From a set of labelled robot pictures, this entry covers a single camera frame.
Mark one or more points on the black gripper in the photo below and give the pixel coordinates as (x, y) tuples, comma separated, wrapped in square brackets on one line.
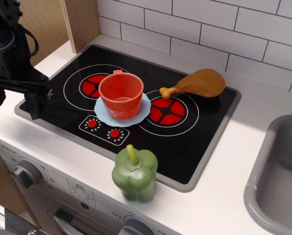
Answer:
[(17, 73)]

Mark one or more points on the wooden side panel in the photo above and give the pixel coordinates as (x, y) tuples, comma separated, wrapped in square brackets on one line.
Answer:
[(54, 22)]

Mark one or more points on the white toy oven front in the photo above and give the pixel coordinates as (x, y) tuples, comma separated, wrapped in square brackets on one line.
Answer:
[(92, 212)]

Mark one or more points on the grey timer knob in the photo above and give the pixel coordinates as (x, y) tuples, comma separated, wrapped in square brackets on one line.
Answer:
[(27, 174)]

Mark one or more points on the brown toy chicken drumstick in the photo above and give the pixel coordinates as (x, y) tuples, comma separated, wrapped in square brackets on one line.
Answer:
[(206, 83)]

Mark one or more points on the grey toy sink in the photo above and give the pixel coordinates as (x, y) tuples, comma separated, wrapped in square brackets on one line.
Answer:
[(268, 192)]

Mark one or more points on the red plastic cup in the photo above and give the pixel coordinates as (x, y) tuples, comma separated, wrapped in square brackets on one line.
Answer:
[(121, 93)]

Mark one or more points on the grey oven temperature knob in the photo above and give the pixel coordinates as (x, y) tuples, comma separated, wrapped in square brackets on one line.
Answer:
[(135, 227)]

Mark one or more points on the green toy bell pepper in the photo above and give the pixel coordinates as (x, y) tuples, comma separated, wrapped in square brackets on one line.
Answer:
[(134, 174)]

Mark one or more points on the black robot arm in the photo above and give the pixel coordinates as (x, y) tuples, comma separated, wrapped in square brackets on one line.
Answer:
[(9, 21)]

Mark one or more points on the black toy stove top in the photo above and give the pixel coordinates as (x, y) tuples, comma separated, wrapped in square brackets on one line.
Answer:
[(182, 132)]

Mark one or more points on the light blue plastic plate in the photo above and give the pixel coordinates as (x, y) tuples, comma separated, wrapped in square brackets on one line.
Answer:
[(103, 115)]

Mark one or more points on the grey oven door handle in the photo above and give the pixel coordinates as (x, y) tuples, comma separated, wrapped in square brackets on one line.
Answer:
[(63, 221)]

